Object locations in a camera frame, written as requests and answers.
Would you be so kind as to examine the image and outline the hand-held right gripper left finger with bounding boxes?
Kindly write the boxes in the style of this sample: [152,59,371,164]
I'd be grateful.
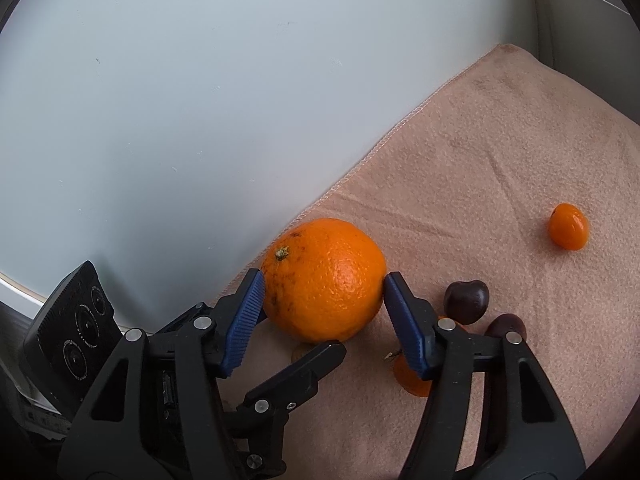
[57,269,266,480]

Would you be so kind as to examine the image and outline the large orange with stem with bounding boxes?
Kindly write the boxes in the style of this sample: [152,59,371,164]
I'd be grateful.
[260,217,388,344]

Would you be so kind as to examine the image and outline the white cabinet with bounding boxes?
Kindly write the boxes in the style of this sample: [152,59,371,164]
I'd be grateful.
[0,0,536,321]

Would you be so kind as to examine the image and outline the small orange kumquat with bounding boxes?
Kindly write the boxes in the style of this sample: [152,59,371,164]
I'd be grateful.
[547,202,590,251]

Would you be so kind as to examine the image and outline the dark red cherry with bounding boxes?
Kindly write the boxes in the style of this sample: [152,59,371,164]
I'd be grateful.
[443,280,490,326]
[485,313,527,341]

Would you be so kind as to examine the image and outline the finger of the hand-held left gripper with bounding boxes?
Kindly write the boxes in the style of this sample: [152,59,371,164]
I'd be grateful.
[222,340,348,480]

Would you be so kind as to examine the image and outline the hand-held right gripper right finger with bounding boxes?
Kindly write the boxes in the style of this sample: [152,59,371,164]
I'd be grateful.
[383,271,587,480]

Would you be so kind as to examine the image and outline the small mandarin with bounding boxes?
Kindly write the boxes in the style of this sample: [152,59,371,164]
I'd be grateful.
[392,352,433,398]

